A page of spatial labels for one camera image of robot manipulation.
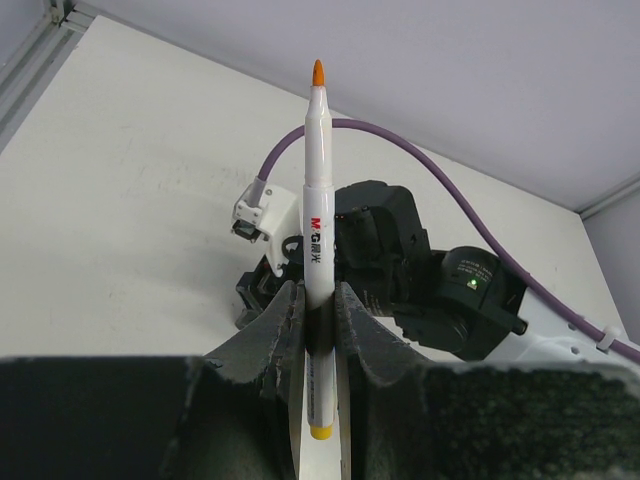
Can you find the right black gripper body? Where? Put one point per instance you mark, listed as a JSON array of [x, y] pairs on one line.
[[259, 287]]

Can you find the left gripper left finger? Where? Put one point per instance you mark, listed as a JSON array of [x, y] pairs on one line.
[[234, 413]]

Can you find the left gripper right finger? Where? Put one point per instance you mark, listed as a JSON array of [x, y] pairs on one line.
[[403, 416]]

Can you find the white marker yellow end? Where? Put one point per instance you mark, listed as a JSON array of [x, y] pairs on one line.
[[318, 228]]

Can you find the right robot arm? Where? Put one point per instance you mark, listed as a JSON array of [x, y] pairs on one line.
[[464, 301]]

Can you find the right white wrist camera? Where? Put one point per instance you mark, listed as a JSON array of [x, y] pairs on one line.
[[270, 213]]

